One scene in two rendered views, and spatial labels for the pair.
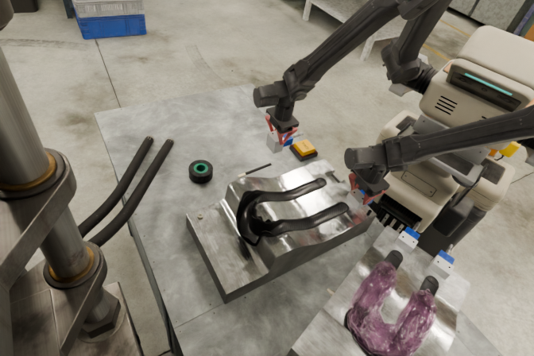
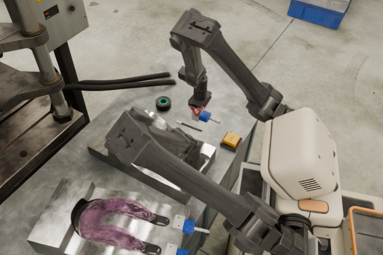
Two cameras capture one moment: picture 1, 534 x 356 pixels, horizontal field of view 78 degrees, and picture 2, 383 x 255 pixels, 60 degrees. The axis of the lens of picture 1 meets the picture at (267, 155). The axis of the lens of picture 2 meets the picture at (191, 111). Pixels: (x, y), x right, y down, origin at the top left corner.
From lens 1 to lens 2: 1.10 m
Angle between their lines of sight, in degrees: 47
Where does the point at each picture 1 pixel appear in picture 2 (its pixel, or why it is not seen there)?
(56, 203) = (27, 41)
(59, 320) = (28, 88)
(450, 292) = not seen: outside the picture
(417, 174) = not seen: hidden behind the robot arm
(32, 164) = (27, 27)
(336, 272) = not seen: hidden behind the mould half
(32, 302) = (31, 78)
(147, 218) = (119, 102)
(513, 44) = (297, 131)
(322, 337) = (74, 186)
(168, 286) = (87, 129)
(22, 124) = (24, 12)
